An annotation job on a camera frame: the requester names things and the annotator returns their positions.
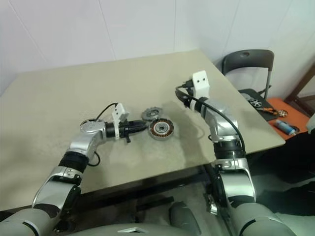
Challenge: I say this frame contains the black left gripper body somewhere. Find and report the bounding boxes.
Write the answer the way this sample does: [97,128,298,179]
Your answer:
[119,119,134,145]

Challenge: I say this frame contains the grey toothed gear plate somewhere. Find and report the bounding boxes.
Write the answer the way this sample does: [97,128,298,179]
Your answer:
[141,107,163,122]

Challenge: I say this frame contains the grey motor housing copper stator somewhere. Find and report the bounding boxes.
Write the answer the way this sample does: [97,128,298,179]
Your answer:
[148,118,175,141]

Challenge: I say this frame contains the silver spoked wheel part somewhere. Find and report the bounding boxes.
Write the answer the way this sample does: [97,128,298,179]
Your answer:
[247,96,262,108]

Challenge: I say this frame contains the black folding chair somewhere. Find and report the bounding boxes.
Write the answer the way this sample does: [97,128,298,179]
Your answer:
[221,49,275,109]

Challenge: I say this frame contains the dark grey rounded shape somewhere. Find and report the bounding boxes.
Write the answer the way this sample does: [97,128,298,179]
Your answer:
[168,201,198,222]

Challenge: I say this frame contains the grey robot torso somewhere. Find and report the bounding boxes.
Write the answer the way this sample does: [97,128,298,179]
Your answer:
[81,216,234,236]

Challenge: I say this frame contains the blue and white tube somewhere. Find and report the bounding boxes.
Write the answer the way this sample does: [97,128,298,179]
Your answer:
[275,120,298,136]

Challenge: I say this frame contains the orange box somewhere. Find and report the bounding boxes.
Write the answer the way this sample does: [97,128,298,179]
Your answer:
[267,97,314,143]

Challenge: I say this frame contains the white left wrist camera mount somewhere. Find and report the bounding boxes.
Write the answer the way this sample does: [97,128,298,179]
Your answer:
[111,102,131,140]

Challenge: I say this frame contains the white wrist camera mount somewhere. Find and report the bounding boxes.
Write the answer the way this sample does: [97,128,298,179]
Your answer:
[192,70,211,99]
[111,102,131,140]

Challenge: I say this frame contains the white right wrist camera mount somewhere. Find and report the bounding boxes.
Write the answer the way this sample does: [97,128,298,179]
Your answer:
[192,70,211,99]

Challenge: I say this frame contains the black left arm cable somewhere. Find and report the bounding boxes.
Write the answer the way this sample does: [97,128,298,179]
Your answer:
[80,102,117,167]

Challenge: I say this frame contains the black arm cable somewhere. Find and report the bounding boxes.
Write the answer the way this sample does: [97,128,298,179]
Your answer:
[175,83,247,154]
[80,102,117,167]

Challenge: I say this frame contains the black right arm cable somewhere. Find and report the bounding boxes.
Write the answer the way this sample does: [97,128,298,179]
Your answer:
[175,83,247,154]

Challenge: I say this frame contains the black table frame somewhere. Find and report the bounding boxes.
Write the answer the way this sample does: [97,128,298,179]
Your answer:
[59,162,215,217]

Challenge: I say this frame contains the orange handled pliers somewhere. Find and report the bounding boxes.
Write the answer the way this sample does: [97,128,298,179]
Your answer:
[260,106,278,115]

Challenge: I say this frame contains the silver metal bracket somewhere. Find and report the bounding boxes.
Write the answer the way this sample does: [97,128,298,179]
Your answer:
[208,193,219,215]

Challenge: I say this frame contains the dark metal rack frame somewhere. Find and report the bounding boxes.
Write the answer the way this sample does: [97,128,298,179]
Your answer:
[284,61,315,117]

